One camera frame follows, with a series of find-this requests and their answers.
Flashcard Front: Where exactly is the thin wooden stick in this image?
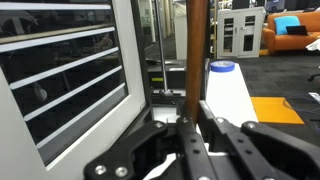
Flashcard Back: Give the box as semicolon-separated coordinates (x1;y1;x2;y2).
184;0;210;125

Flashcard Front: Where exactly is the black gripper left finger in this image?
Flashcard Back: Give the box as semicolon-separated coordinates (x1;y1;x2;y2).
83;100;218;180

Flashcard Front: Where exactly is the black laptop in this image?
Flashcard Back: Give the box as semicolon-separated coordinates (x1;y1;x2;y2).
285;24;310;36

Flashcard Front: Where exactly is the blue cushion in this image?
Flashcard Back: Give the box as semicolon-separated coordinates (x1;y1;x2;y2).
273;15;301;36

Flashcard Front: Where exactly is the white two-door cabinet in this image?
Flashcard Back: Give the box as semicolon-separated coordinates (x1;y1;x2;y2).
216;7;266;60

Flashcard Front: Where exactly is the orange sofa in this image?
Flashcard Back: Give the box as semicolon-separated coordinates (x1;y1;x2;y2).
262;11;320;53

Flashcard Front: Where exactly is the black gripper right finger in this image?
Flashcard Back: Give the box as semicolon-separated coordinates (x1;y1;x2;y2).
198;100;320;180

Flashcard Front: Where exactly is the black office chair base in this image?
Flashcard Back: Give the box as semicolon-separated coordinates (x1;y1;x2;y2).
307;65;320;83

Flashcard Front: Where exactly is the black frame 3D printer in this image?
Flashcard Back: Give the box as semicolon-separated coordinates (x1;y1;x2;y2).
144;0;207;108

